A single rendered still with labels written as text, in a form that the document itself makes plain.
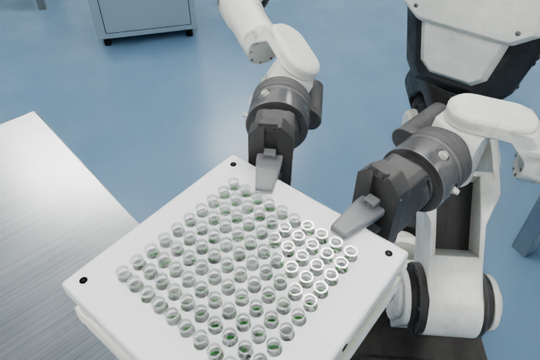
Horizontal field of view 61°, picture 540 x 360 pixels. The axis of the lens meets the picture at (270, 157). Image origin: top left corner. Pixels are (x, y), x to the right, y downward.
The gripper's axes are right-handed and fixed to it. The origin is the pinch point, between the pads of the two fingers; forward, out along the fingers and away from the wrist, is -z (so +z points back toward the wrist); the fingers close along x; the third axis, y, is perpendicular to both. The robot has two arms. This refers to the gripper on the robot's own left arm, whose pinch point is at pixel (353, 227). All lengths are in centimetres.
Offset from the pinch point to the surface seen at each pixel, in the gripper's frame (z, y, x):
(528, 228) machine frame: 112, -3, 86
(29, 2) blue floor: 70, 349, 98
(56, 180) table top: -16, 51, 18
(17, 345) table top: -33.0, 25.0, 18.3
